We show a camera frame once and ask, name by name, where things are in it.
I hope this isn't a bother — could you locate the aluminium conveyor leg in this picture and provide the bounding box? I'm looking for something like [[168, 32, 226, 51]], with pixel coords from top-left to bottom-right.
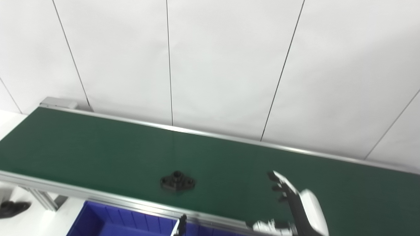
[[20, 187, 68, 212]]

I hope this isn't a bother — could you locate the green conveyor belt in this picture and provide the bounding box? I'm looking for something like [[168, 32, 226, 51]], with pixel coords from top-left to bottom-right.
[[0, 107, 420, 236], [0, 97, 420, 236]]

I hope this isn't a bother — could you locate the blue plastic bin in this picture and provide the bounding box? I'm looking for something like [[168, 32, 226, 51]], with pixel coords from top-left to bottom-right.
[[67, 201, 250, 236]]

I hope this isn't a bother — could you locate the black object on floor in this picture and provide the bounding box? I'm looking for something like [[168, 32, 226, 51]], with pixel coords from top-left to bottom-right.
[[0, 201, 32, 219]]

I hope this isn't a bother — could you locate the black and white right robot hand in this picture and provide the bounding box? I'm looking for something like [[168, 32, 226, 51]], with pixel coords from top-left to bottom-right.
[[253, 170, 329, 236]]

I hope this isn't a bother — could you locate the black metal flange part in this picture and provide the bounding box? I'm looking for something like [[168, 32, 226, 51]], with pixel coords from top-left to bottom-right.
[[160, 170, 196, 192]]

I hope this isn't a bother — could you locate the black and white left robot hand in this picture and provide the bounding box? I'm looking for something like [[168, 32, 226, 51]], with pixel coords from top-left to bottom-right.
[[171, 215, 187, 236]]

